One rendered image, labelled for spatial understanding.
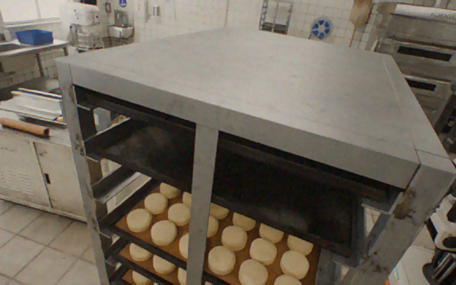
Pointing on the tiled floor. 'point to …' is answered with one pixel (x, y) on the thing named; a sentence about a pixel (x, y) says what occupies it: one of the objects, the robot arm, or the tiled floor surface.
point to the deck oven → (430, 51)
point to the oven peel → (359, 13)
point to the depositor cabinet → (32, 166)
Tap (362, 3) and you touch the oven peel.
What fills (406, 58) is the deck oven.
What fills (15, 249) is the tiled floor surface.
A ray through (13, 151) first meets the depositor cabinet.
